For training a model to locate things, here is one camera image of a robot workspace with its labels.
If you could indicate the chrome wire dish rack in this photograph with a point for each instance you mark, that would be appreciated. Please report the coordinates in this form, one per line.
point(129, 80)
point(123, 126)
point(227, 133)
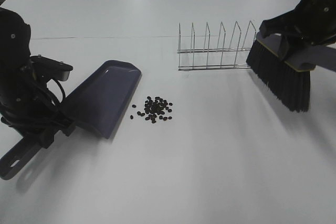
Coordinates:
point(223, 50)

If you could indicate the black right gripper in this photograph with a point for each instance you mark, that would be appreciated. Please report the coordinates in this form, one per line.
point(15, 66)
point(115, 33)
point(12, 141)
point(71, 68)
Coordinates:
point(314, 19)

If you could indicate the dark coffee bean pile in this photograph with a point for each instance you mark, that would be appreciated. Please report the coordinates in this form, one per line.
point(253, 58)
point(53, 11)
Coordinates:
point(152, 109)

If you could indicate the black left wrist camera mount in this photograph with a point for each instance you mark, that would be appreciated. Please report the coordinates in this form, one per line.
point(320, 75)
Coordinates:
point(50, 69)

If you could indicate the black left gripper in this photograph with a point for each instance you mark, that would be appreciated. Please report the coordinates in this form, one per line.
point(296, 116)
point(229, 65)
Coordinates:
point(28, 106)

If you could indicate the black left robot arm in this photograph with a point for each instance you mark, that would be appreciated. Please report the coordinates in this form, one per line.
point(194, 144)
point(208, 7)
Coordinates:
point(15, 51)

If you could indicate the purple plastic dustpan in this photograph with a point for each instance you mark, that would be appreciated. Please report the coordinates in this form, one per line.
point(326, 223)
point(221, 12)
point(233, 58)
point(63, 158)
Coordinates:
point(96, 105)

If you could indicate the purple hand brush black bristles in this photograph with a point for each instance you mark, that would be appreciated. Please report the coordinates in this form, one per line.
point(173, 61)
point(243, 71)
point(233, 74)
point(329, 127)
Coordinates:
point(284, 66)

